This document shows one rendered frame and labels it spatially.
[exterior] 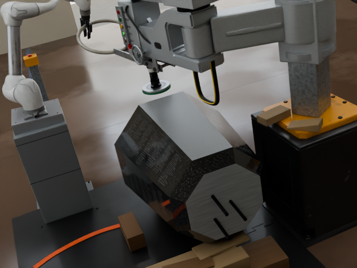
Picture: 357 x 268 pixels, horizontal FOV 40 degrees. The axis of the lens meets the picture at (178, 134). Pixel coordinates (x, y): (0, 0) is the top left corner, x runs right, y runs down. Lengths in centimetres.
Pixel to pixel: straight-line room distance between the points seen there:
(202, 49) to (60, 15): 693
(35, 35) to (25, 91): 598
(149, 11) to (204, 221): 149
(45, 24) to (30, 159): 608
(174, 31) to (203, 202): 110
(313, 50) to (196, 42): 69
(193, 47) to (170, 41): 23
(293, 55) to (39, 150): 199
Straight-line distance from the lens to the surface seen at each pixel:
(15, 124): 385
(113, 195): 422
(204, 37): 295
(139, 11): 345
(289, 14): 295
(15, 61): 399
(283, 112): 322
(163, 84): 371
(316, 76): 310
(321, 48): 303
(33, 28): 974
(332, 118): 321
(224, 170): 275
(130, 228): 358
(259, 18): 296
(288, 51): 307
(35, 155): 387
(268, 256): 316
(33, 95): 383
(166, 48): 320
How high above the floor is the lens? 225
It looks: 27 degrees down
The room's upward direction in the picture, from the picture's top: 12 degrees counter-clockwise
